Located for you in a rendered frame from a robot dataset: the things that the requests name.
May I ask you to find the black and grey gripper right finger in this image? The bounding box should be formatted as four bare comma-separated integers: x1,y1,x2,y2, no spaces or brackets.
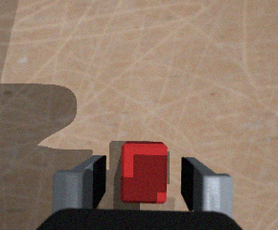
181,157,233,218

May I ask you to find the red block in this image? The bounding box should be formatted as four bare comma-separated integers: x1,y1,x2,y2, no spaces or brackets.
120,141,168,204

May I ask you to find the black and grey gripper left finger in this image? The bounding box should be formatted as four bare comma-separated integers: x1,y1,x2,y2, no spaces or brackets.
53,155,106,213

